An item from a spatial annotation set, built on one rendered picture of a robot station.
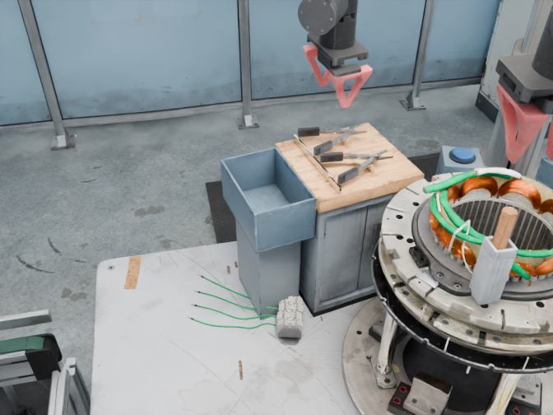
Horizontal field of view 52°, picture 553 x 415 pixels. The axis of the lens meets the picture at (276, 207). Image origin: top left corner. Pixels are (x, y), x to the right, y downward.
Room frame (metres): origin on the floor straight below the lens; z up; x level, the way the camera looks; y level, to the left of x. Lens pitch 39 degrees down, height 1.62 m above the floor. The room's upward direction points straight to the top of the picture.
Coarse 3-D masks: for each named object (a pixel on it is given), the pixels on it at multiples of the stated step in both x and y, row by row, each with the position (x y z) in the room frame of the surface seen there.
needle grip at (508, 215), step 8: (504, 208) 0.49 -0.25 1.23; (512, 208) 0.49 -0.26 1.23; (504, 216) 0.48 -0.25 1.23; (512, 216) 0.47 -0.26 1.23; (504, 224) 0.48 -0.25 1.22; (512, 224) 0.47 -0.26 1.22; (496, 232) 0.48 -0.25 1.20; (504, 232) 0.47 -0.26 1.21; (496, 240) 0.48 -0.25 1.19; (504, 240) 0.47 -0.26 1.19; (496, 248) 0.48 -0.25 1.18; (504, 248) 0.47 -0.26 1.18
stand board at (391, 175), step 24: (288, 144) 0.88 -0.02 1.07; (312, 144) 0.88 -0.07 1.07; (360, 144) 0.88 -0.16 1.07; (384, 144) 0.88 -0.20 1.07; (312, 168) 0.80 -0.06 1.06; (336, 168) 0.80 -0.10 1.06; (384, 168) 0.80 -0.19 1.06; (408, 168) 0.80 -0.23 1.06; (312, 192) 0.73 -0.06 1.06; (336, 192) 0.73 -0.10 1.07; (360, 192) 0.74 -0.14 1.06; (384, 192) 0.75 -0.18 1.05
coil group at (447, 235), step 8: (440, 232) 0.56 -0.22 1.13; (448, 232) 0.55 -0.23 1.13; (440, 240) 0.55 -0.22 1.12; (448, 240) 0.54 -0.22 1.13; (456, 240) 0.54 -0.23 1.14; (456, 248) 0.53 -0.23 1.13; (464, 248) 0.53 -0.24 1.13; (464, 256) 0.52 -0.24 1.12; (472, 256) 0.52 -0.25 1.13; (472, 264) 0.52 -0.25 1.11
